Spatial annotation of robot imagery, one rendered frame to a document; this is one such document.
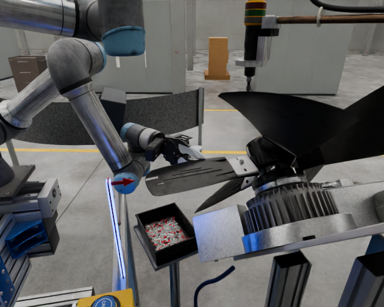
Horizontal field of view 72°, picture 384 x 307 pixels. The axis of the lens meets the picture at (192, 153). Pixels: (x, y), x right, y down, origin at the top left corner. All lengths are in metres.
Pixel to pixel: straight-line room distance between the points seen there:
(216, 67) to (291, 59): 2.69
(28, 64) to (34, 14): 6.81
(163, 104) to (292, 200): 2.03
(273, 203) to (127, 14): 0.49
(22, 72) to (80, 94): 6.68
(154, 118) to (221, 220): 1.87
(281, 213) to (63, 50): 0.69
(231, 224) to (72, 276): 1.54
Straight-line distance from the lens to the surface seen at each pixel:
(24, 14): 0.58
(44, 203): 1.07
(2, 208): 1.13
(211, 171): 0.69
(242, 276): 2.00
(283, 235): 0.61
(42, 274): 2.23
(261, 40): 0.62
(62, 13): 0.59
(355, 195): 0.82
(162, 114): 2.56
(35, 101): 1.04
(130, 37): 0.50
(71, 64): 0.81
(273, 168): 0.72
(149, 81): 6.80
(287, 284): 0.92
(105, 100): 1.19
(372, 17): 0.56
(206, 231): 0.79
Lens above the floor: 1.53
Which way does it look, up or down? 26 degrees down
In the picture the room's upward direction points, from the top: straight up
